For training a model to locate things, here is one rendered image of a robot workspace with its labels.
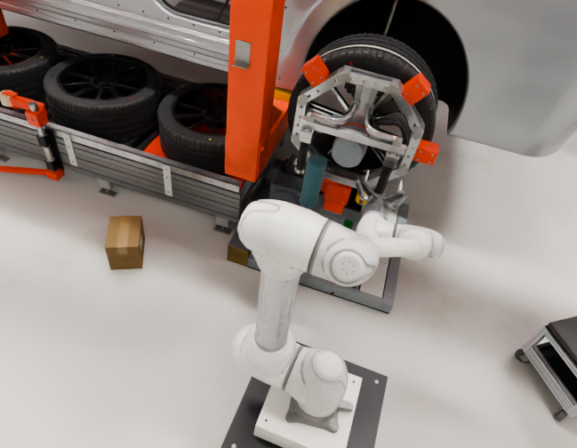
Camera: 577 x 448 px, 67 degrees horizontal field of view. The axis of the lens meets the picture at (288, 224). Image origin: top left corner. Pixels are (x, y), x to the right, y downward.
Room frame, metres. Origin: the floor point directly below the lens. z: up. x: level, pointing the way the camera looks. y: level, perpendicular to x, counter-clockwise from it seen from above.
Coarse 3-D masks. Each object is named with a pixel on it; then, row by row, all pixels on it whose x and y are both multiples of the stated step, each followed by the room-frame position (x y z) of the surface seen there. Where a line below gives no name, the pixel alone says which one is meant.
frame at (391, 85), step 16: (336, 80) 1.68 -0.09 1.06; (352, 80) 1.63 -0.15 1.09; (368, 80) 1.62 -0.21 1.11; (384, 80) 1.62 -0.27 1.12; (304, 96) 1.65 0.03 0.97; (400, 96) 1.59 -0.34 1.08; (304, 112) 1.66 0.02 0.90; (416, 112) 1.62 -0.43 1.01; (416, 128) 1.57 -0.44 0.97; (416, 144) 1.57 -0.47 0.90; (336, 176) 1.62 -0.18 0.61; (352, 176) 1.65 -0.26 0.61; (368, 176) 1.64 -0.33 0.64; (400, 176) 1.57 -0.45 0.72
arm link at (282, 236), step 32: (256, 224) 0.66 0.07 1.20; (288, 224) 0.65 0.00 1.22; (320, 224) 0.67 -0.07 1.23; (256, 256) 0.63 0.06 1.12; (288, 256) 0.61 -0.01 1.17; (288, 288) 0.64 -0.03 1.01; (256, 320) 0.68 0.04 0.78; (288, 320) 0.66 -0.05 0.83; (256, 352) 0.64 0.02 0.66; (288, 352) 0.66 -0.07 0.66
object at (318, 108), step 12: (336, 96) 1.74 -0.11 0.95; (384, 96) 1.71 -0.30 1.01; (312, 108) 1.76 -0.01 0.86; (324, 108) 1.75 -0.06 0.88; (348, 108) 1.73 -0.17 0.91; (372, 120) 1.75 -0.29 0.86; (324, 132) 1.87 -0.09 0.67; (312, 144) 1.73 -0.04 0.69; (324, 144) 1.80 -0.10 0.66; (324, 156) 1.72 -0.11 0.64; (372, 156) 1.79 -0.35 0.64; (348, 168) 1.70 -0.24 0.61; (360, 168) 1.70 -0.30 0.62; (372, 168) 1.69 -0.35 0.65
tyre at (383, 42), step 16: (336, 48) 1.81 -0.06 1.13; (352, 48) 1.78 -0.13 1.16; (368, 48) 1.77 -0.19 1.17; (384, 48) 1.78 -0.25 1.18; (400, 48) 1.83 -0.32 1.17; (336, 64) 1.72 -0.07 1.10; (352, 64) 1.71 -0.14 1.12; (368, 64) 1.70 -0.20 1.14; (384, 64) 1.69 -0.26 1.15; (400, 64) 1.69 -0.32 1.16; (416, 64) 1.78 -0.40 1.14; (304, 80) 1.74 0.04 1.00; (400, 80) 1.68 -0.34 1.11; (432, 80) 1.83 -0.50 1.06; (432, 96) 1.71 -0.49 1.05; (288, 112) 1.76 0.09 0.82; (432, 112) 1.66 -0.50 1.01; (432, 128) 1.65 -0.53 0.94; (400, 160) 1.66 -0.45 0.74
